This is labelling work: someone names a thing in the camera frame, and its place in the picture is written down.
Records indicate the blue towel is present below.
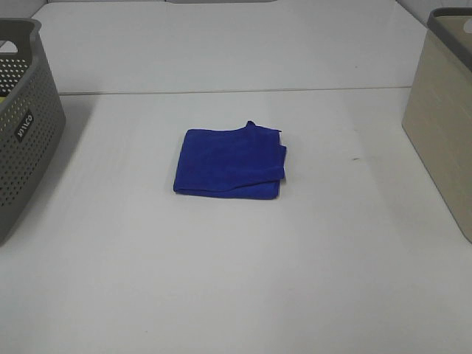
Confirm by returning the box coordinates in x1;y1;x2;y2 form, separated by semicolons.
173;121;286;200

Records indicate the beige plastic storage bin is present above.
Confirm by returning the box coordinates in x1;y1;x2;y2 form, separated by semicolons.
402;7;471;240

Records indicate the grey perforated plastic basket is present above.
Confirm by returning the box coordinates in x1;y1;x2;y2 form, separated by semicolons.
1;18;66;242

